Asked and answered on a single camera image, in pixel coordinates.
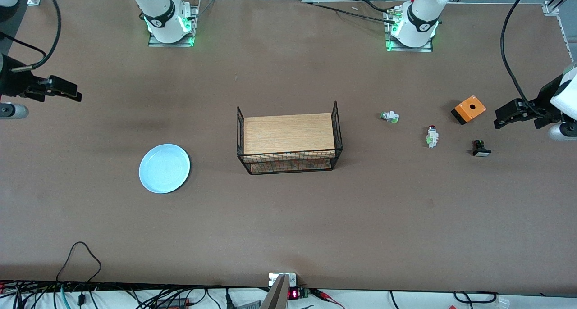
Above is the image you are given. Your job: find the black cable across table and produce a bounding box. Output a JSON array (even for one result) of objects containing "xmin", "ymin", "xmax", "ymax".
[{"xmin": 301, "ymin": 2, "xmax": 397, "ymax": 24}]

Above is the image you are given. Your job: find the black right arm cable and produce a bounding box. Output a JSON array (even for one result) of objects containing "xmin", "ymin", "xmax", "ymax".
[{"xmin": 0, "ymin": 0, "xmax": 62, "ymax": 71}]

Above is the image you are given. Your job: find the white metal mount block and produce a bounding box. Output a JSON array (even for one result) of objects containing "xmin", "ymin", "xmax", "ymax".
[{"xmin": 269, "ymin": 273, "xmax": 297, "ymax": 287}]

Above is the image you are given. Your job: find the black looped cable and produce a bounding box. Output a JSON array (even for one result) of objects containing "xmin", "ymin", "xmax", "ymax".
[{"xmin": 56, "ymin": 241, "xmax": 102, "ymax": 283}]

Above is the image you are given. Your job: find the red clip lead wire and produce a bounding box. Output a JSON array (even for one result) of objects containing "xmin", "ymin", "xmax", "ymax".
[{"xmin": 311, "ymin": 289, "xmax": 345, "ymax": 309}]

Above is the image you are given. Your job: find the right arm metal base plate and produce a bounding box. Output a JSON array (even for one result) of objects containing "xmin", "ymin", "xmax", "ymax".
[{"xmin": 148, "ymin": 3, "xmax": 200, "ymax": 47}]

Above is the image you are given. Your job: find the orange button enclosure box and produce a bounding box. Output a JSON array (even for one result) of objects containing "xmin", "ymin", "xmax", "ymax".
[{"xmin": 451, "ymin": 95, "xmax": 487, "ymax": 125}]

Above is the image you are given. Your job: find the black power adapter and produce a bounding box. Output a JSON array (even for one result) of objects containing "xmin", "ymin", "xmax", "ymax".
[{"xmin": 156, "ymin": 298, "xmax": 190, "ymax": 309}]

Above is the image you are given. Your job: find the black coiled thin cable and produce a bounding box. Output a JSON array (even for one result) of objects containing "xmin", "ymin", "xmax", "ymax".
[{"xmin": 453, "ymin": 291, "xmax": 499, "ymax": 304}]

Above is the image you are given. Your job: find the light blue round plate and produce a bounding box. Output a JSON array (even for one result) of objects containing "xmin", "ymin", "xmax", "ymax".
[{"xmin": 139, "ymin": 144, "xmax": 191, "ymax": 194}]

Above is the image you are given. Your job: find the perforated metal edge strip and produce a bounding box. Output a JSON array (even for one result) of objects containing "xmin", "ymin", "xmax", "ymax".
[{"xmin": 558, "ymin": 15, "xmax": 576, "ymax": 64}]

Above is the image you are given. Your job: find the grey camera mount bar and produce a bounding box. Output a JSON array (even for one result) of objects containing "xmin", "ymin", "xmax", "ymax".
[{"xmin": 261, "ymin": 274, "xmax": 289, "ymax": 309}]

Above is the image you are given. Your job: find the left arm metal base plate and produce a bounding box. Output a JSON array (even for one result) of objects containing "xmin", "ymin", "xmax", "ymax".
[{"xmin": 384, "ymin": 7, "xmax": 434, "ymax": 53}]

